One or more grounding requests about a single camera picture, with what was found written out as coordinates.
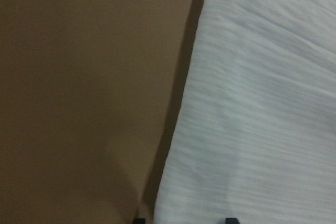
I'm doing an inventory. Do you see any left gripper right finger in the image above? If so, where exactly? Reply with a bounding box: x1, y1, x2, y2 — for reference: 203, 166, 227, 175
225, 218, 238, 224

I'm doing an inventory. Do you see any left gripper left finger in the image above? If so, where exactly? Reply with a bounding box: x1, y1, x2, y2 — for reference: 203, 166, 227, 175
133, 218, 145, 224

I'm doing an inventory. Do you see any light blue striped shirt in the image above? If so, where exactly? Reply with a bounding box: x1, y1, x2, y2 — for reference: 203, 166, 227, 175
153, 0, 335, 223

